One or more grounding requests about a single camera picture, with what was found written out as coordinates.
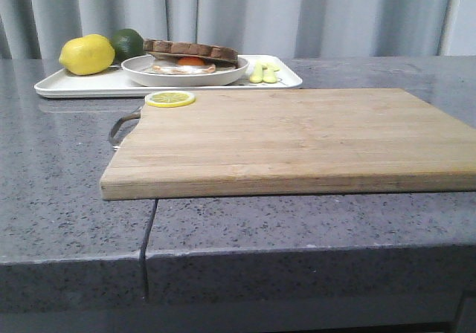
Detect fried egg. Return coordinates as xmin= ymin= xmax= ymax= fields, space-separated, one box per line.
xmin=151 ymin=56 xmax=216 ymax=75

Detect white round plate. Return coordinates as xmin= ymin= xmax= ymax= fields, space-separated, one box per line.
xmin=121 ymin=55 xmax=249 ymax=88

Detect white rectangular tray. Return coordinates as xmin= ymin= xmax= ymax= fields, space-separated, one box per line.
xmin=34 ymin=54 xmax=303 ymax=99

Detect wooden cutting board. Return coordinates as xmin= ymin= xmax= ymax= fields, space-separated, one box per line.
xmin=100 ymin=88 xmax=475 ymax=200

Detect yellow plastic fork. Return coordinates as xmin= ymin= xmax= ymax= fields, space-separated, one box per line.
xmin=248 ymin=61 xmax=263 ymax=84

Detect yellow plastic spoon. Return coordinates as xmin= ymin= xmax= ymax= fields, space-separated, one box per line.
xmin=263 ymin=62 xmax=280 ymax=84

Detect lemon slice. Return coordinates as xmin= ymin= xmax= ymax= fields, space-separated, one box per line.
xmin=144 ymin=91 xmax=196 ymax=108

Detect grey curtain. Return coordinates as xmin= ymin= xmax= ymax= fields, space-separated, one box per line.
xmin=1 ymin=0 xmax=475 ymax=59

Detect green lime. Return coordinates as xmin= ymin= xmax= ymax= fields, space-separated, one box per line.
xmin=110 ymin=28 xmax=145 ymax=63

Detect yellow lemon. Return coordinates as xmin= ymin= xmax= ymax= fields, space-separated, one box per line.
xmin=59 ymin=34 xmax=115 ymax=76

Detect metal cutting board handle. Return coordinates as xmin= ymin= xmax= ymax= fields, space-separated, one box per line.
xmin=108 ymin=107 xmax=141 ymax=151

